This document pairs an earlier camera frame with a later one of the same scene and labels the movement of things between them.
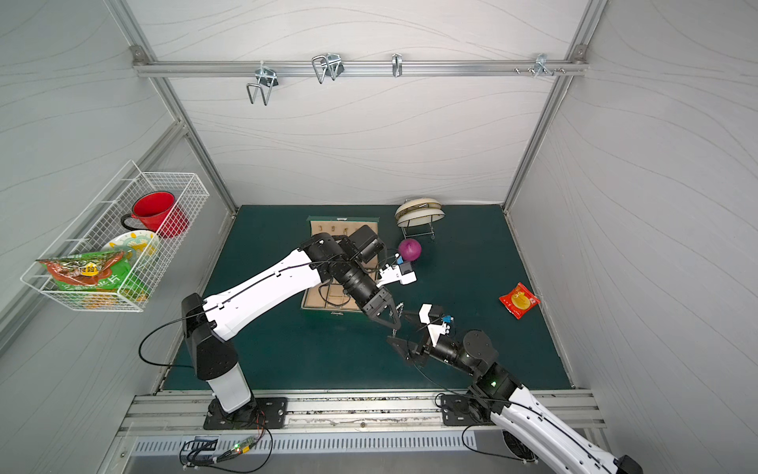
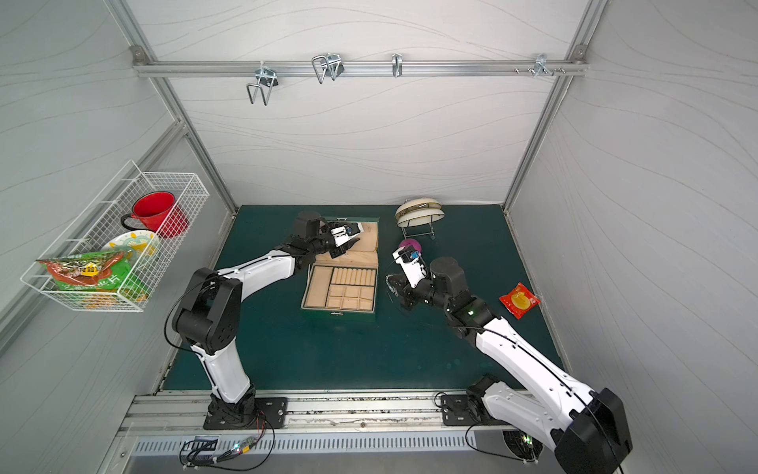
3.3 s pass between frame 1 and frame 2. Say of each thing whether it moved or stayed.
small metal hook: stayed
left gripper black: moved
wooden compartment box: stayed
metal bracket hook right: stayed
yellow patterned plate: stayed
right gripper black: moved
